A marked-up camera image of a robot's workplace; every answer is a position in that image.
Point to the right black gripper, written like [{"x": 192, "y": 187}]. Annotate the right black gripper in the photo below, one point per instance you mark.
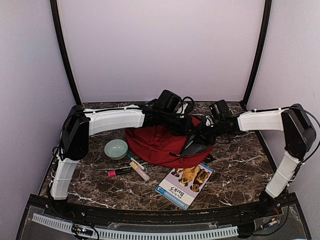
[{"x": 203, "y": 136}]

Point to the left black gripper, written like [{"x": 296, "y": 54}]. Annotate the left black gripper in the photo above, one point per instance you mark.
[{"x": 189, "y": 124}]

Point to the red student backpack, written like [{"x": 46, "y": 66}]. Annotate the red student backpack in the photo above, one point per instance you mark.
[{"x": 158, "y": 146}]

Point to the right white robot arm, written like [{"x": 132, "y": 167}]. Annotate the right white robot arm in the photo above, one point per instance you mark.
[{"x": 294, "y": 121}]

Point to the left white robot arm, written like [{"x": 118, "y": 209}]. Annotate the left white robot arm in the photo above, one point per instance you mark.
[{"x": 82, "y": 123}]

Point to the teal capped white marker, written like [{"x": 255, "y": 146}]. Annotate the teal capped white marker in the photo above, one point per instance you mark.
[{"x": 137, "y": 163}]

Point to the pale yellow highlighter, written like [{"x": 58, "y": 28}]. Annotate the pale yellow highlighter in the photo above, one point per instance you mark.
[{"x": 139, "y": 171}]

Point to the dog cover book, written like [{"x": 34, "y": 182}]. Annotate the dog cover book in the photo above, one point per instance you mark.
[{"x": 182, "y": 185}]

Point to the celadon bowl near left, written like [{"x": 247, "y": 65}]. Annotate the celadon bowl near left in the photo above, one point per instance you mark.
[{"x": 116, "y": 149}]

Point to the pink black highlighter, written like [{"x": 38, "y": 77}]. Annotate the pink black highlighter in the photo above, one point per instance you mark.
[{"x": 118, "y": 172}]

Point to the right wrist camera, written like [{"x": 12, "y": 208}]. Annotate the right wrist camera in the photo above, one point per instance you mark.
[{"x": 209, "y": 120}]

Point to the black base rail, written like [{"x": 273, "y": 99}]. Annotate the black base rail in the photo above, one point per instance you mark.
[{"x": 224, "y": 215}]

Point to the white slotted cable duct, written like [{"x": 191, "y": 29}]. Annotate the white slotted cable duct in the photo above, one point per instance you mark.
[{"x": 119, "y": 231}]

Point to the right black frame post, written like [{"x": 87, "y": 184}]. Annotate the right black frame post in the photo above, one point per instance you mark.
[{"x": 258, "y": 53}]

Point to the black frame post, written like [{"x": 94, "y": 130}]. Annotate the black frame post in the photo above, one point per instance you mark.
[
  {"x": 258, "y": 53},
  {"x": 63, "y": 51}
]

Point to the left black frame post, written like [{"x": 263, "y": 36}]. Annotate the left black frame post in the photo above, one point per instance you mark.
[{"x": 63, "y": 51}]

